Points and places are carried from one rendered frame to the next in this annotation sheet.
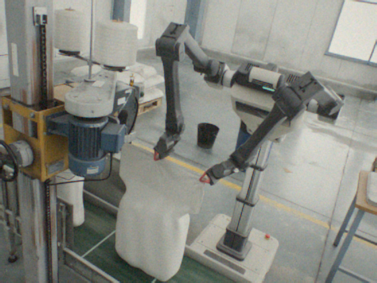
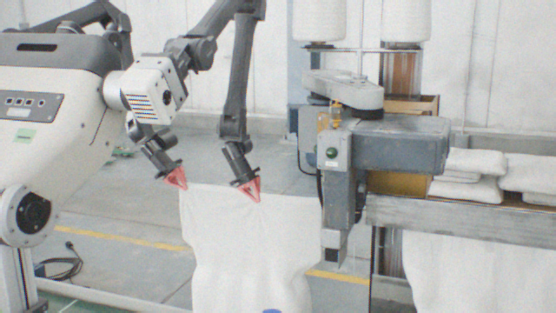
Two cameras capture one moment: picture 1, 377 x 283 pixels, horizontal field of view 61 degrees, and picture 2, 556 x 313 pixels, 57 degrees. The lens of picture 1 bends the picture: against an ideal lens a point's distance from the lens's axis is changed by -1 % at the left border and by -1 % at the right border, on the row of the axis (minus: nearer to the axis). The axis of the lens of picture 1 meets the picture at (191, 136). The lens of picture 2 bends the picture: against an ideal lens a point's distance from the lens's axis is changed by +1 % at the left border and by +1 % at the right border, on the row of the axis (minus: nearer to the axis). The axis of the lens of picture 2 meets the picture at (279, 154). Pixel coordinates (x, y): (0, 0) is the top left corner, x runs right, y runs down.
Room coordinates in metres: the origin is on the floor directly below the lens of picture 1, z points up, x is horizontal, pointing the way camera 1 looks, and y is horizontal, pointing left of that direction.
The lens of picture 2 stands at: (2.90, 0.12, 1.61)
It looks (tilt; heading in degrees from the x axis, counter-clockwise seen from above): 16 degrees down; 176
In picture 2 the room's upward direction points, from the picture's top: 1 degrees counter-clockwise
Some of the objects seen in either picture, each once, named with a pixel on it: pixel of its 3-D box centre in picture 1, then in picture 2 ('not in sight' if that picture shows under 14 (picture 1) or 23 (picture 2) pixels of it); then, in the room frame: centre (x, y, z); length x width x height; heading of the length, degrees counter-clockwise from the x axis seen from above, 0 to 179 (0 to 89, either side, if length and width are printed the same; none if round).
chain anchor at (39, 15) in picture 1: (42, 17); not in sight; (1.18, 0.59, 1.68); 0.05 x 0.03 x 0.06; 155
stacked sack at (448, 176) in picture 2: not in sight; (456, 165); (-1.18, 1.94, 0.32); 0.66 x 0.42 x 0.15; 149
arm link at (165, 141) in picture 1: (169, 135); (236, 138); (1.34, 0.09, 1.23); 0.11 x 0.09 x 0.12; 156
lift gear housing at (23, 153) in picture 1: (19, 153); not in sight; (1.12, 0.68, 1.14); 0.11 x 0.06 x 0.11; 65
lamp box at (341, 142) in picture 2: (136, 91); (334, 150); (1.70, 0.34, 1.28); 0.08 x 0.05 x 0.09; 65
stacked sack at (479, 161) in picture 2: not in sight; (465, 159); (-0.97, 1.92, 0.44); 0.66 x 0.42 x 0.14; 62
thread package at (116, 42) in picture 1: (116, 42); (319, 14); (1.31, 0.36, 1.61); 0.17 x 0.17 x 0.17
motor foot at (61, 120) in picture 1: (66, 125); not in sight; (1.17, 0.50, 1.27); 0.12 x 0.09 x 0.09; 155
